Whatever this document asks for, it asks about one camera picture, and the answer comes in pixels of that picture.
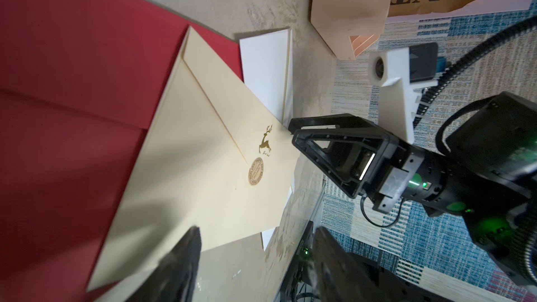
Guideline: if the red envelope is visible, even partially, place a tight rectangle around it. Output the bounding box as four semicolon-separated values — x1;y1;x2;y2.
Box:
0;0;245;302

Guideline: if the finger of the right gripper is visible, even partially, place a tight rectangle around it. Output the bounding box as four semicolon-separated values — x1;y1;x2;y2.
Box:
289;113;378;136
292;127;400;198

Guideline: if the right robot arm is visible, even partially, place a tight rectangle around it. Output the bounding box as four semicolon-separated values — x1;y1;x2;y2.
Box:
289;92;536;286

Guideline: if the white envelope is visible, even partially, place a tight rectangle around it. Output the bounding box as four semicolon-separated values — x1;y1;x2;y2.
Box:
237;29;299;247

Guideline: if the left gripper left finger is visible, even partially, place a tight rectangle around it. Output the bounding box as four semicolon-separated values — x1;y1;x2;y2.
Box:
127;226;202;301

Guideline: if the cream envelope with seal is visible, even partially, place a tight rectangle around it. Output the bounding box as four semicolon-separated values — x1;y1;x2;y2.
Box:
88;28;299;290

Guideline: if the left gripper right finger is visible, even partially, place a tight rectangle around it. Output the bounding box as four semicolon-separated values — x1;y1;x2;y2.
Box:
313;226;378;301

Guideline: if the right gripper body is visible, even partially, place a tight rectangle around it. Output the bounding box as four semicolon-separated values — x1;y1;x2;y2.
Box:
365;141;445;214

